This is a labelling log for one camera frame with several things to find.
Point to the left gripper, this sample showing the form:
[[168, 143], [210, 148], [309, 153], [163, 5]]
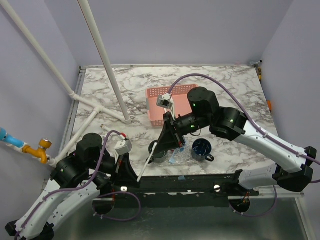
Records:
[[126, 174]]

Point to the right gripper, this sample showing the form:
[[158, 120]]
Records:
[[169, 139]]

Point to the dark green mug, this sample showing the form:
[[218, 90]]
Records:
[[157, 158]]

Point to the light blue toothbrush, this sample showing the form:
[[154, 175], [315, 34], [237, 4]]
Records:
[[175, 157]]

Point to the white toothbrush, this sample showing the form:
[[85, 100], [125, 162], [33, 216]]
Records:
[[147, 162]]

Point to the dark blue mug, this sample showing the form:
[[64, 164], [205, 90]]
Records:
[[201, 150]]

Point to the pink perforated plastic basket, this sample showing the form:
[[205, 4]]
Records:
[[179, 97]]

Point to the blue toothpaste tube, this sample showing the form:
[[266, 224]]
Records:
[[182, 149]]

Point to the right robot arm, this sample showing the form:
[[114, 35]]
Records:
[[291, 169]]

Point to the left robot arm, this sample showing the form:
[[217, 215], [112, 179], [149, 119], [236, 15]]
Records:
[[91, 172]]

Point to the yellow brass tap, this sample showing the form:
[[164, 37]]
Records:
[[40, 152]]

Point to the orange clip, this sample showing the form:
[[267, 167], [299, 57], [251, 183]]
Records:
[[269, 105]]

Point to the yellow black tool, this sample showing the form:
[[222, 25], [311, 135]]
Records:
[[259, 73]]

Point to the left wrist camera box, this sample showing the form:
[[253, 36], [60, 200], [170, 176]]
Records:
[[122, 147]]

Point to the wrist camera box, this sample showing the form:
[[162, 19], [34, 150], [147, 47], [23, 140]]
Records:
[[122, 147], [166, 101]]

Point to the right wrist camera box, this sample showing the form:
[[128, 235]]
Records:
[[166, 101]]

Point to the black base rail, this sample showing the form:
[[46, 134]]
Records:
[[212, 190]]

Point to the silver corner bracket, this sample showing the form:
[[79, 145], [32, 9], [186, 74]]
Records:
[[255, 63]]

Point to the blue hose connector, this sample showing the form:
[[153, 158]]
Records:
[[7, 138]]

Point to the white pvc pipe frame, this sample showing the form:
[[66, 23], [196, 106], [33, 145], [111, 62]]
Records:
[[97, 108]]

